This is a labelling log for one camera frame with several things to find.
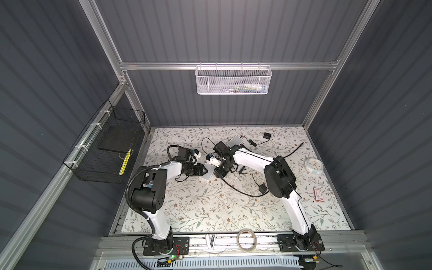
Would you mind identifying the black power adapter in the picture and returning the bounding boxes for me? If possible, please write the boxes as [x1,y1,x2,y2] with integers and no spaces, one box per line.
[240,132,272,147]
[238,166,268,195]

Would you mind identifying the long black ethernet cable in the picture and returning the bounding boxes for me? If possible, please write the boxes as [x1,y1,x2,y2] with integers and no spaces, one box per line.
[283,141,304,159]

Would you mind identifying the white network switch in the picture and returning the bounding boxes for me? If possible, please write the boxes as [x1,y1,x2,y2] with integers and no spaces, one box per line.
[227,136,244,147]
[202,163,216,181]

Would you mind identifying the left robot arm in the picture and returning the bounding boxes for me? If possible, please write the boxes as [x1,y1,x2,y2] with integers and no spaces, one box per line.
[124,145,208,250]

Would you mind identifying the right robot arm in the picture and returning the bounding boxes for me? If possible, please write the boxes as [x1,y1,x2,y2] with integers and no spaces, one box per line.
[213,142,317,251]

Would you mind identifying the black foam pad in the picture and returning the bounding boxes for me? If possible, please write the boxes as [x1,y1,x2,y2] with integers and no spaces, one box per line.
[97,127,136,154]

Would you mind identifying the white round timer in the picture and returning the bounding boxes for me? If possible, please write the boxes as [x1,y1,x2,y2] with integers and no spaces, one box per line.
[304,157,324,175]

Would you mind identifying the clear tape roll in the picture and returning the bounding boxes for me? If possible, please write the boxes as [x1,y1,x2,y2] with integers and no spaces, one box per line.
[236,229,258,253]

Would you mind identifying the red white small box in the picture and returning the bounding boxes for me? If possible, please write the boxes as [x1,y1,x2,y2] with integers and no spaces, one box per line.
[313,187,325,202]

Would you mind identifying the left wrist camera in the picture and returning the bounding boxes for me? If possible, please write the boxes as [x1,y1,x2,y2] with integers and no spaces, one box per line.
[191,149,201,164]

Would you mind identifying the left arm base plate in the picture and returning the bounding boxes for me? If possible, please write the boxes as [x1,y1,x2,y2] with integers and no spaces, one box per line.
[141,237,190,256]

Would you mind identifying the white wire mesh basket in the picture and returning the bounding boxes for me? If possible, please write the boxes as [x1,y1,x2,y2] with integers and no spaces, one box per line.
[195,65,272,95]

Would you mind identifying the black wire basket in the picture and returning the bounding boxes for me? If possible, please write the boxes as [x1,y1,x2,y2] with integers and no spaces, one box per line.
[63,101,146,184]

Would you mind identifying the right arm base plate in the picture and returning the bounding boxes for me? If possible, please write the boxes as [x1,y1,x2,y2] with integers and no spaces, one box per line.
[277,234,326,253]

